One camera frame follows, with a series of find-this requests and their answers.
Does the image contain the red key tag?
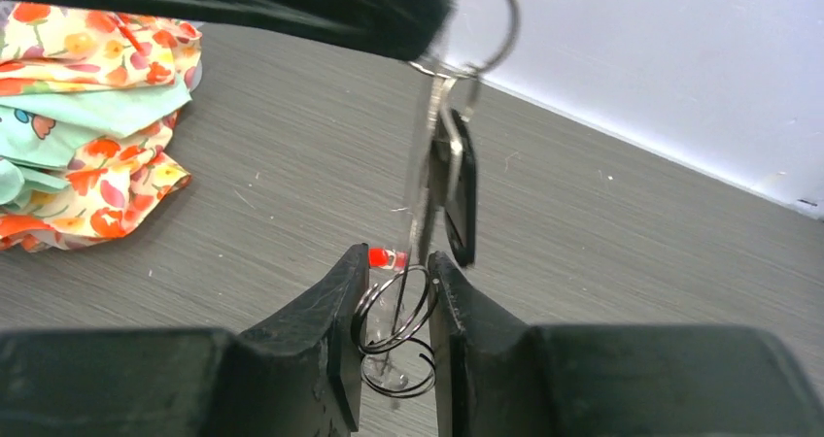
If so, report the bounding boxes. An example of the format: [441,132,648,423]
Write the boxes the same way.
[368,248,408,272]

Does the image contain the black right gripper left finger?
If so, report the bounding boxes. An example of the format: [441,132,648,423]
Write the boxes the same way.
[1,244,369,436]

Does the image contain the black key tag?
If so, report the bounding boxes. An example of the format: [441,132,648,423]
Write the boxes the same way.
[429,107,478,268]

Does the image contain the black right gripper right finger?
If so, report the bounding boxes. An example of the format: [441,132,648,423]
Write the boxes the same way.
[429,252,823,436]

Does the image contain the black wire split rings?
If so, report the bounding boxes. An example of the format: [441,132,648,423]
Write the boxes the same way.
[350,264,440,400]

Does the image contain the orange floral cloth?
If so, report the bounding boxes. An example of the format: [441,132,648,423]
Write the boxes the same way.
[1,1,202,252]

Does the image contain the mint green cloth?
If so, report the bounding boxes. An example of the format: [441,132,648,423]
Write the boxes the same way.
[1,80,191,210]

